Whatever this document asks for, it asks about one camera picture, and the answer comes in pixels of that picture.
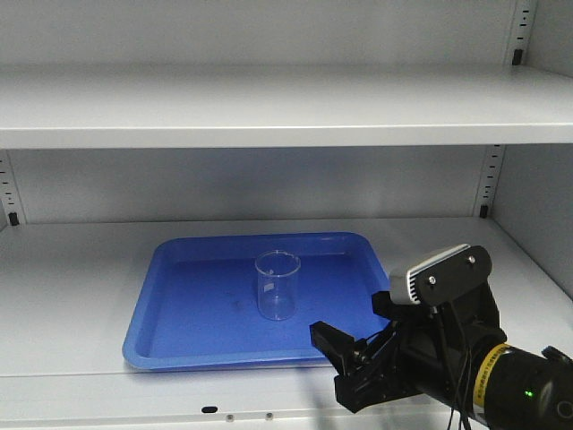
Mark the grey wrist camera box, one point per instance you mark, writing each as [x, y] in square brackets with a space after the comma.
[441, 276]

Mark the clear glass beaker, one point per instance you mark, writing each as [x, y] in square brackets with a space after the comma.
[277, 284]

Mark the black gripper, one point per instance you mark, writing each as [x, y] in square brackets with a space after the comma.
[432, 351]

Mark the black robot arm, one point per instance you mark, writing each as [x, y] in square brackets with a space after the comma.
[514, 389]

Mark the grey upper cabinet shelf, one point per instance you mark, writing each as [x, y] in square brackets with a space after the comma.
[168, 107]

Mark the blue plastic tray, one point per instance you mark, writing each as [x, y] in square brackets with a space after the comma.
[198, 304]

